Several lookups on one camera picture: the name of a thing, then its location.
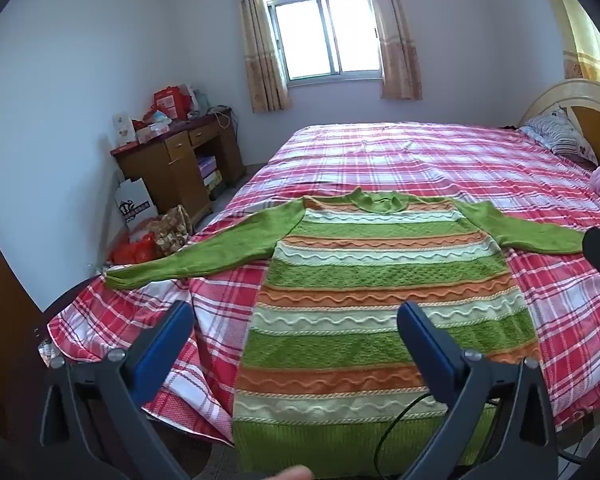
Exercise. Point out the dark wooden bed footboard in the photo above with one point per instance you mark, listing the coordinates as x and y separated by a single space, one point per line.
67 292

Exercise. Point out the clear bottle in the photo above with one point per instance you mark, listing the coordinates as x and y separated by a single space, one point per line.
201 100

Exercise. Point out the yellow curtain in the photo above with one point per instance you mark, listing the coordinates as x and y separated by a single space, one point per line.
590 35

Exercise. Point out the cream wooden headboard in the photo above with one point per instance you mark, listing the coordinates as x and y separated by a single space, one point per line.
570 92

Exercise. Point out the white card box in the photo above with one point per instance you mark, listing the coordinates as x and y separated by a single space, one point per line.
122 130

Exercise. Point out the yellow box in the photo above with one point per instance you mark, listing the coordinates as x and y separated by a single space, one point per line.
212 179

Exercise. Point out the purple box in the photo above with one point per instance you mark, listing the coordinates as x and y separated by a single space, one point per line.
207 165

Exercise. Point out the white paper bag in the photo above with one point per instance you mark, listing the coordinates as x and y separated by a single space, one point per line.
135 202

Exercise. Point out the sliding glass window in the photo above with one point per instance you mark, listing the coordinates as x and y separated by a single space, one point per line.
305 35

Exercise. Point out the brown wooden desk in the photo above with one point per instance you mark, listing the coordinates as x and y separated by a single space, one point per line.
175 170

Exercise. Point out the grey striped pillow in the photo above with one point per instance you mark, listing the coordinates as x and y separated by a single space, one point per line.
560 132

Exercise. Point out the green orange striped knit sweater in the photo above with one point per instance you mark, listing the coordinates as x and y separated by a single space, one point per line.
330 280

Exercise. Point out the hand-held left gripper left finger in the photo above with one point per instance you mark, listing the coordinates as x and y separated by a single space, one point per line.
165 345

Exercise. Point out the brown floral bag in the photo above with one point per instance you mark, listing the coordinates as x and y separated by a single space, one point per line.
172 230

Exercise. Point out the beige floral curtain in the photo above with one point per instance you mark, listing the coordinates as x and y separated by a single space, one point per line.
400 60
262 60

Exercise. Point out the brown wooden door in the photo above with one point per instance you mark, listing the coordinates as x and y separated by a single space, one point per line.
0 310

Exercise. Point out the person's left hand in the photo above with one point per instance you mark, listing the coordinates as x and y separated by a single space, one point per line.
295 473

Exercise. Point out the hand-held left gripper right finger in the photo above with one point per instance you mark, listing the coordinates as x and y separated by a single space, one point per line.
430 350

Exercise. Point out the red gift bag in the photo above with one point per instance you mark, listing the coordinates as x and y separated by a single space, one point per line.
172 100

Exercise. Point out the red plaid bed sheet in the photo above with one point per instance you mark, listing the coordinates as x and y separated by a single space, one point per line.
430 160

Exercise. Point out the clutter of boxes on desk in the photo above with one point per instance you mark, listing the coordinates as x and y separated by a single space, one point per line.
152 127

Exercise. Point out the red plastic bag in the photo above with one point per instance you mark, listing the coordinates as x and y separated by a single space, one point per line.
135 250

